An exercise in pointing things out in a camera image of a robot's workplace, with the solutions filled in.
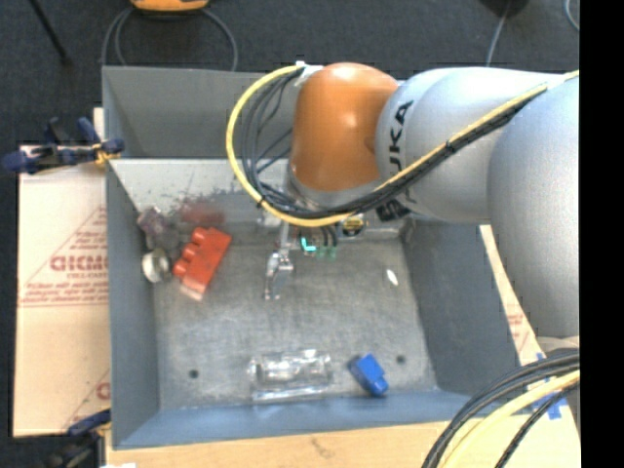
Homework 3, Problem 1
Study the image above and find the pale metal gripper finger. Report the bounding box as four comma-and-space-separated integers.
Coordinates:
275, 258, 295, 298
263, 252, 281, 302

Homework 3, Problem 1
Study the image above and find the grey metal bin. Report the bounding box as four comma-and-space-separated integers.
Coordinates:
100, 64, 524, 450

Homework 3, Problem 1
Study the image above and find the orange-red toy block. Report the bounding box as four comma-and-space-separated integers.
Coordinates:
172, 226, 233, 302

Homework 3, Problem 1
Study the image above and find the clear glass bottle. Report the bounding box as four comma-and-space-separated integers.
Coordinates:
245, 349, 336, 403

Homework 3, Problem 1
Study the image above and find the clear round glass thing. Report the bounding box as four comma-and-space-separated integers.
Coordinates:
140, 248, 173, 285

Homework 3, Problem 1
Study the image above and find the blue plastic block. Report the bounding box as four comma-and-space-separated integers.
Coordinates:
347, 353, 390, 399

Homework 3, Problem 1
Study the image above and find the purple clear plastic thing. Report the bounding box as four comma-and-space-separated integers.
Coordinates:
136, 206, 171, 251

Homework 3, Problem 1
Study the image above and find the brown cardboard board, red print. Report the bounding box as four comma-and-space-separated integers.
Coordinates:
11, 106, 545, 439

